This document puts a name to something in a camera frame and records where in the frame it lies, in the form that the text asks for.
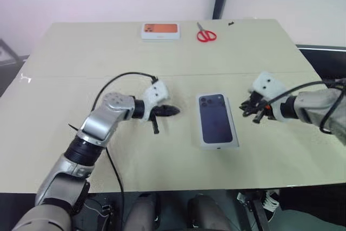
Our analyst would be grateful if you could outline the black side table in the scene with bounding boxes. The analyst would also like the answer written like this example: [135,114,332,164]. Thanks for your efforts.
[295,43,346,81]

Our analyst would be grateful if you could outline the dark rounded shape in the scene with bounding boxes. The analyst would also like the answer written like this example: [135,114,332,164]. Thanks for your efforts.
[126,192,161,231]
[187,194,234,231]

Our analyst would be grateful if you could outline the white orange-print phone box lid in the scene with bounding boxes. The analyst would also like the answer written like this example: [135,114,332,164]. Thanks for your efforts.
[140,23,182,43]

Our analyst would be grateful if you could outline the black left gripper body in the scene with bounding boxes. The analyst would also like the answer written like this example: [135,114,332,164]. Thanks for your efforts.
[150,105,164,120]

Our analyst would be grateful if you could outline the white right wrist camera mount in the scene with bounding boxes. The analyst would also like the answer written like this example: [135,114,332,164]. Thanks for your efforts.
[248,70,288,122]

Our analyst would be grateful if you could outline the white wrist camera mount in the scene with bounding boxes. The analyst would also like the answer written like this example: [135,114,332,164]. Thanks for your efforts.
[141,80,171,122]
[248,70,288,122]

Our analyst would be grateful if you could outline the dark blue smartphone box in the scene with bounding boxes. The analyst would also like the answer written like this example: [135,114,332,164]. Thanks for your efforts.
[195,93,241,151]

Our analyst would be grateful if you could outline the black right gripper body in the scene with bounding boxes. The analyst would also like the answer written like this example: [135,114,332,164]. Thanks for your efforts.
[249,91,272,120]

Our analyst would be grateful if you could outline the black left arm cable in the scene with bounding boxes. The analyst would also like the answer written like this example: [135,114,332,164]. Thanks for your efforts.
[91,72,160,226]

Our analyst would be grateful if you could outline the black and white shoe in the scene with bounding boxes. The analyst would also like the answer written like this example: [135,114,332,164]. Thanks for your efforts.
[262,189,282,223]

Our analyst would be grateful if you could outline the grey metal shelf frame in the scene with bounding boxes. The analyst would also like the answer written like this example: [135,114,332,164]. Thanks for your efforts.
[0,38,29,67]

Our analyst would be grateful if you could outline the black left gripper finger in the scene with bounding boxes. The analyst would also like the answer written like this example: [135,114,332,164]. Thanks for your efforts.
[161,104,181,118]
[151,115,161,135]

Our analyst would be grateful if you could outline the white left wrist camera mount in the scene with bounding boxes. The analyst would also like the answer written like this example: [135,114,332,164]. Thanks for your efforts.
[141,80,171,122]

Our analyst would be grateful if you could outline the black table leg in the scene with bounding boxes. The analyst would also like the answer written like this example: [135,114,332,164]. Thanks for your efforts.
[243,189,271,231]

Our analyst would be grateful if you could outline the red-handled scissors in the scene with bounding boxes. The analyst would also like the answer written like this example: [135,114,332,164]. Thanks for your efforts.
[196,22,218,43]

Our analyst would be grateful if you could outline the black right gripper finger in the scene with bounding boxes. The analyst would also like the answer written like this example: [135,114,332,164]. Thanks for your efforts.
[243,109,265,124]
[238,100,254,113]

